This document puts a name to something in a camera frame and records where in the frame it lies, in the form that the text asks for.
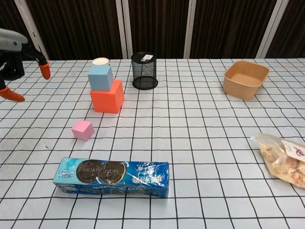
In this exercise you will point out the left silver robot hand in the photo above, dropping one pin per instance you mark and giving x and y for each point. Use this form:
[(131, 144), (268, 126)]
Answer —
[(10, 41)]

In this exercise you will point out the light blue foam cube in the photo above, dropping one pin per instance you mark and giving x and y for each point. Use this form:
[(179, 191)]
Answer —
[(100, 78)]

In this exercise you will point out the pink foam cube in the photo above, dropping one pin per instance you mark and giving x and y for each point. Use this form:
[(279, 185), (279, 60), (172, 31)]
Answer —
[(82, 131)]

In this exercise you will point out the orange foam cube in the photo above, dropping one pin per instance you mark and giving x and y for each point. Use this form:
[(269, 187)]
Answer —
[(104, 101)]

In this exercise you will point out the white paper cup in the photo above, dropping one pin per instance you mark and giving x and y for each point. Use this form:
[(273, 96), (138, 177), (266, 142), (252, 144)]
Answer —
[(101, 62)]

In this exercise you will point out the black mesh pen holder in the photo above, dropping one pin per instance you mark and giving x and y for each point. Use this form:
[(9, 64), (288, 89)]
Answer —
[(144, 71)]

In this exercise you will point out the dark folding partition screen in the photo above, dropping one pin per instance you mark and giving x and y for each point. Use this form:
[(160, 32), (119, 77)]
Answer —
[(162, 23)]

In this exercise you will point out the blue cookie box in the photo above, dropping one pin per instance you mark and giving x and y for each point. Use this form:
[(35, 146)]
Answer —
[(143, 176)]

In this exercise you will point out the white checkered tablecloth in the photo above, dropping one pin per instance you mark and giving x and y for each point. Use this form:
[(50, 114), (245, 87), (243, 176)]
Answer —
[(190, 143)]

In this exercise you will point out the brown paper bowl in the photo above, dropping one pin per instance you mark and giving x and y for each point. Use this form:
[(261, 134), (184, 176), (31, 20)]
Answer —
[(238, 91)]

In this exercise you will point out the clear plastic snack bag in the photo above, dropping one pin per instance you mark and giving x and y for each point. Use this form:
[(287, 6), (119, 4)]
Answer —
[(281, 162)]

